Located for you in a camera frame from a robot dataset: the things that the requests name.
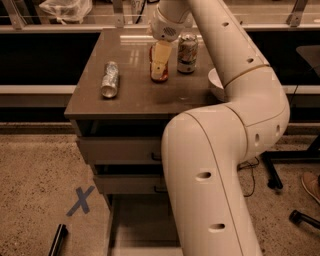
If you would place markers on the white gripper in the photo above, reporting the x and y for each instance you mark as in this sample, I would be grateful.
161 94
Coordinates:
165 29

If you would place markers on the red coke can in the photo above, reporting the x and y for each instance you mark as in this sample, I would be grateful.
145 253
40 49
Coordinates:
157 76

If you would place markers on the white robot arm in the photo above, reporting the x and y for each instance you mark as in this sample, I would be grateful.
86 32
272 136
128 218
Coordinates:
202 147

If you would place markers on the green white soda can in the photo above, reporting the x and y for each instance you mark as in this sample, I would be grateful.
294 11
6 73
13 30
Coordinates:
187 52

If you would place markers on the grey drawer cabinet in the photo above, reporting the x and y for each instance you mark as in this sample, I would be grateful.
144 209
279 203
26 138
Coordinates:
141 108

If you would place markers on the silver can lying down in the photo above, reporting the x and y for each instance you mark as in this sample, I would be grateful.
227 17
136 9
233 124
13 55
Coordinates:
110 80

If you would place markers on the open bottom drawer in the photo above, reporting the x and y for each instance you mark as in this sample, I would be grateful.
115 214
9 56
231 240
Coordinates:
142 225

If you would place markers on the white bowl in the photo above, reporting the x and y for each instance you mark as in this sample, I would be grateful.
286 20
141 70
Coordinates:
216 86

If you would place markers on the clear plastic bag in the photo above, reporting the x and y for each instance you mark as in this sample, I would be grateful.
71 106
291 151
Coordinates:
67 10

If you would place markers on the black stand leg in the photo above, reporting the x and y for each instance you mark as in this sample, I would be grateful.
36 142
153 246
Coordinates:
268 159

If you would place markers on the metal railing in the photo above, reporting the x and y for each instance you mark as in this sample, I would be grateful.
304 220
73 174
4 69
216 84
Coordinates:
27 15

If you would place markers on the blue tape cross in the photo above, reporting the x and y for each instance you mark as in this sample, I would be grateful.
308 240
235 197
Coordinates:
81 201

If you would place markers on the person's shoe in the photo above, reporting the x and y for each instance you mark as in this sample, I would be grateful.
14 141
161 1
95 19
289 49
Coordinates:
311 184

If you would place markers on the black bar bottom left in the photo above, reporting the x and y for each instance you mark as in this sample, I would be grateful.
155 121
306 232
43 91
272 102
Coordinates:
60 235

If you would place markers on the black caster leg right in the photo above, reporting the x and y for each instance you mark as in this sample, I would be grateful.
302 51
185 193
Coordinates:
297 217

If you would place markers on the top drawer with handle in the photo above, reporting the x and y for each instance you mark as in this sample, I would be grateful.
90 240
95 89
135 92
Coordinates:
120 150

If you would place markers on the drawer with handle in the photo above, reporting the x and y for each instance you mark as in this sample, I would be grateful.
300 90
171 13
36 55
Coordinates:
130 184
120 150

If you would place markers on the middle drawer with handle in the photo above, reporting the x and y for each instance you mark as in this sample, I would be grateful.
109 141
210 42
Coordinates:
130 184

